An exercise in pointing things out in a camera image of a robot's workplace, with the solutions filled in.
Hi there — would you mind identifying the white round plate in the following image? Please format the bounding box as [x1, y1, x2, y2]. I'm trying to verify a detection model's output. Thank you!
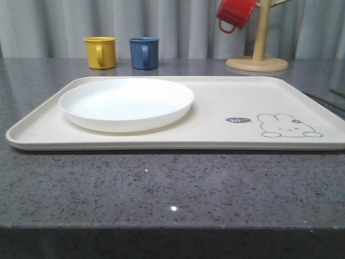
[59, 78, 195, 133]

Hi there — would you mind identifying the silver metal spoon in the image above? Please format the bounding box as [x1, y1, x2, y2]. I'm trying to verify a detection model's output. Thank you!
[329, 88, 345, 98]

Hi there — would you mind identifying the silver metal fork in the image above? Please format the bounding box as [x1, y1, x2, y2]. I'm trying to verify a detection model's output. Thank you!
[303, 92, 344, 120]

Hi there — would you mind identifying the cream rabbit serving tray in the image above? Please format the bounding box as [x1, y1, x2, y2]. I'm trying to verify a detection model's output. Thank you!
[6, 76, 344, 151]

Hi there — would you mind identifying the blue mug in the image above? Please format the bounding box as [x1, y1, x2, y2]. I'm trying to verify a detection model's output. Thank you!
[129, 37, 160, 70]

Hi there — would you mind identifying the yellow mug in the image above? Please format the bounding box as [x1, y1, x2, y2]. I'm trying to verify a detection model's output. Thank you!
[83, 36, 116, 70]

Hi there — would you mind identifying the wooden mug tree stand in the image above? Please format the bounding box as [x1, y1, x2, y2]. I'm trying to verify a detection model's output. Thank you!
[225, 0, 289, 72]

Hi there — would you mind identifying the red mug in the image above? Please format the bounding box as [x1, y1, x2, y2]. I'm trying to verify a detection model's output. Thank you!
[216, 0, 256, 34]

